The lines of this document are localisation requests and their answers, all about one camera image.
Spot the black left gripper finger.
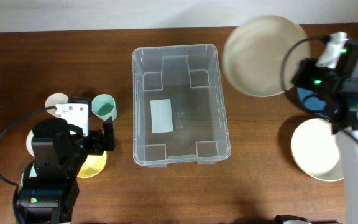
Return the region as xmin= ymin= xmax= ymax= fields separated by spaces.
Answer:
xmin=68 ymin=97 xmax=92 ymax=118
xmin=103 ymin=117 xmax=116 ymax=151

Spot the mint green plastic cup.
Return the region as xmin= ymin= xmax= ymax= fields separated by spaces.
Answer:
xmin=91 ymin=94 xmax=117 ymax=121

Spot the dark blue bowl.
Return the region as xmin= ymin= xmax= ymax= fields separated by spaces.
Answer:
xmin=296 ymin=87 xmax=331 ymax=121

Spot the cream large bowl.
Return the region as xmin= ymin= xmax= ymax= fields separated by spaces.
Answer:
xmin=291 ymin=118 xmax=344 ymax=182

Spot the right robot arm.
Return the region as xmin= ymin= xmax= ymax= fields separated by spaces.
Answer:
xmin=291 ymin=32 xmax=358 ymax=223

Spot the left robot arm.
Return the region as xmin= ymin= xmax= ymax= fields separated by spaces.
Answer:
xmin=13 ymin=98 xmax=115 ymax=223

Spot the white label in container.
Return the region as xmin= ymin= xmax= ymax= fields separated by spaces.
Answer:
xmin=150 ymin=99 xmax=173 ymax=134

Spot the clear plastic storage container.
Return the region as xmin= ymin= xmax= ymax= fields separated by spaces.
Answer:
xmin=132 ymin=44 xmax=231 ymax=167

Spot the yellow small bowl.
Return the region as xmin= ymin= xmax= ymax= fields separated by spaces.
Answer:
xmin=77 ymin=152 xmax=107 ymax=179

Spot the cream plastic cup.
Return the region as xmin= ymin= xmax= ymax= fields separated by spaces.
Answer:
xmin=45 ymin=93 xmax=68 ymax=118

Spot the white small bowl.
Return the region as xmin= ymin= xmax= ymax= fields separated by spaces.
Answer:
xmin=26 ymin=131 xmax=34 ymax=156

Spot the mint small bowl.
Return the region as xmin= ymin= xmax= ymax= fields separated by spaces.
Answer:
xmin=21 ymin=161 xmax=37 ymax=187

